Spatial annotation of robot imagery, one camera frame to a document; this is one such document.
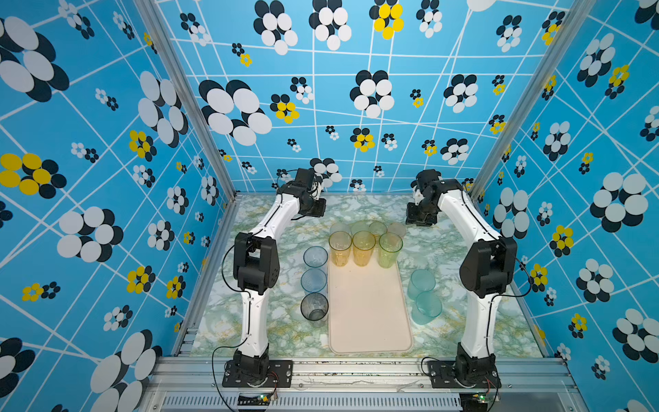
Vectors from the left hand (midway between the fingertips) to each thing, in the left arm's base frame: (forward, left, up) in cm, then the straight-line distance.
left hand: (325, 208), depth 98 cm
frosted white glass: (-2, -6, -9) cm, 11 cm away
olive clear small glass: (-3, -21, -8) cm, 23 cm away
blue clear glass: (-25, +4, -10) cm, 27 cm away
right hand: (-6, -34, 0) cm, 34 cm away
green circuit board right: (-60, -42, -13) cm, 74 cm away
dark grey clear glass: (-35, +3, -9) cm, 37 cm away
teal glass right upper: (-28, -32, -4) cm, 43 cm away
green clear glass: (-12, -25, -9) cm, 29 cm away
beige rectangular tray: (-35, -15, -13) cm, 41 cm away
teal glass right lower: (-35, -34, -12) cm, 50 cm away
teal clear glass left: (-21, +3, 0) cm, 22 cm away
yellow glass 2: (-14, -6, -4) cm, 15 cm away
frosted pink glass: (-3, -29, -10) cm, 31 cm away
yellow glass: (-16, -14, -2) cm, 21 cm away
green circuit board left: (-59, +16, -14) cm, 63 cm away
